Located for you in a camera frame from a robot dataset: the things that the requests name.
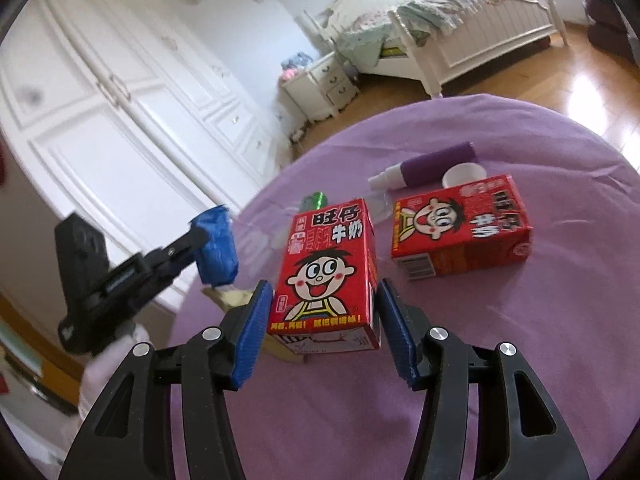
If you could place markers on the beige snack packet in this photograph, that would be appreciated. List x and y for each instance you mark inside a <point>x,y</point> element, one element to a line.
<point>227,297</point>

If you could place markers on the pile of dark bags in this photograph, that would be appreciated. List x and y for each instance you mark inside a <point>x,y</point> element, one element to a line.
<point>605,25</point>

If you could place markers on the purple tablecloth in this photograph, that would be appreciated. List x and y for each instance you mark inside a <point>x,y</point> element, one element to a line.
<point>500,360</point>

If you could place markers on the white nightstand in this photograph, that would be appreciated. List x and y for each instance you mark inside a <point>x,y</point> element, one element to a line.
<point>320,90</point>

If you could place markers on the pale floral quilt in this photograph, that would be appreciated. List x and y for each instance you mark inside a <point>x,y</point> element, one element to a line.
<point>415,15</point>

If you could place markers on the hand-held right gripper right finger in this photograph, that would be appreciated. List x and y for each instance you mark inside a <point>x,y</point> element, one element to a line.
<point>397,340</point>

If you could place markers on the blue cloth bundle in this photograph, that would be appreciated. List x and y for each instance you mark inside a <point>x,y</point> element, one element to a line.
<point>296,61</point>

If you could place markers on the blue purple tube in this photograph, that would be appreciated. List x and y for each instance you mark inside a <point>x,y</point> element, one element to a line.
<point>430,167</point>

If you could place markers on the white bottle cap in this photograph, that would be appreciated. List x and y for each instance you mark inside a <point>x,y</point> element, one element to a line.
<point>462,175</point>

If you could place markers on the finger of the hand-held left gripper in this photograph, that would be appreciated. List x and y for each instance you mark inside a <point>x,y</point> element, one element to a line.
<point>180,250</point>

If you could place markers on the blue packet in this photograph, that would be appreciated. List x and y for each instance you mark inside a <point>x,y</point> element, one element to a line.
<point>217,250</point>

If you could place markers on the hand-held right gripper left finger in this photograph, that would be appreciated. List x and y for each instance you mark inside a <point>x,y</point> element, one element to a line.
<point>250,335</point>

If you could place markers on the white wardrobe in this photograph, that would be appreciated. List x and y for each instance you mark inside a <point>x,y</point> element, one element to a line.
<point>100,110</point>

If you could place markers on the red milk carton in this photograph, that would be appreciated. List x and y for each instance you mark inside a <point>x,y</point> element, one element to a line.
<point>460,230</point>
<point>325,270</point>

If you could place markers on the pink cloth bundle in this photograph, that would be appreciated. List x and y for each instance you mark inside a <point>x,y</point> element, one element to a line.
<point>289,76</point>

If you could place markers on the white bed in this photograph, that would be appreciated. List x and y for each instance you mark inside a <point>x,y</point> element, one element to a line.
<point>480,45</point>

